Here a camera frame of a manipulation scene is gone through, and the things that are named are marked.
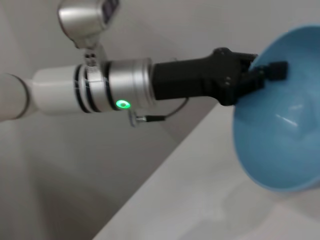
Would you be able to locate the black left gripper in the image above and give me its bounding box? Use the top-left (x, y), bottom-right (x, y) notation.
top-left (151, 46), bottom-right (289, 107)

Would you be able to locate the blue bowl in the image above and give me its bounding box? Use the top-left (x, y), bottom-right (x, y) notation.
top-left (231, 23), bottom-right (320, 193)

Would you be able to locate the left arm cable with plug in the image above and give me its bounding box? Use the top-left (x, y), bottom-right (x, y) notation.
top-left (126, 96), bottom-right (190, 129)

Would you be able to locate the left wrist camera black silver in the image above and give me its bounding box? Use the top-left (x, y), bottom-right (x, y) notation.
top-left (56, 0), bottom-right (121, 68)

